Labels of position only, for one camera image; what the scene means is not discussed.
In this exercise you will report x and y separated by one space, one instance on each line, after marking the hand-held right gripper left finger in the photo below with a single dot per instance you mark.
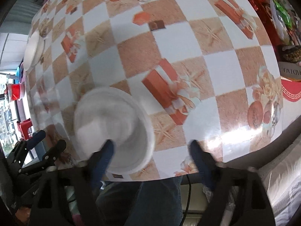
103 160

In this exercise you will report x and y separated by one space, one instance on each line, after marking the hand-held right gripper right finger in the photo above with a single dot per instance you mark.
201 162

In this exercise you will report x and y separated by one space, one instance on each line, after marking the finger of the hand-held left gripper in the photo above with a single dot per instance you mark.
35 138
55 149

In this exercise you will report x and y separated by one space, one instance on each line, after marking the white deep bowl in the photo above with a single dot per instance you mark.
122 127

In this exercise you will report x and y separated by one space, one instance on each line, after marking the red plastic stool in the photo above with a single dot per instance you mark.
24 124

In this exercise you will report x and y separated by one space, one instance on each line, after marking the red plastic bucket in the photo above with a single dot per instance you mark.
16 91

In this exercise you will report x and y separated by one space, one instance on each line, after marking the person's right leg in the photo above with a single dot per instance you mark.
160 200

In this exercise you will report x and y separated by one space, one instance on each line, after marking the pink cloth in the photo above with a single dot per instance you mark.
77 217

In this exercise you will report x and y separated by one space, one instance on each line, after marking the white fluffy blanket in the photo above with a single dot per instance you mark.
282 181

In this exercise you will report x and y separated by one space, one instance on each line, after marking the white shallow plate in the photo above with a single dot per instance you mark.
33 49

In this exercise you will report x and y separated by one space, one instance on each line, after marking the checkered printed tablecloth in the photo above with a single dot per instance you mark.
188 63

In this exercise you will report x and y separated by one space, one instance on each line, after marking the red and white box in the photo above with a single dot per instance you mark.
291 91

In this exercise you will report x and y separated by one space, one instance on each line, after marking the green snack packet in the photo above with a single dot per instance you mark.
282 11

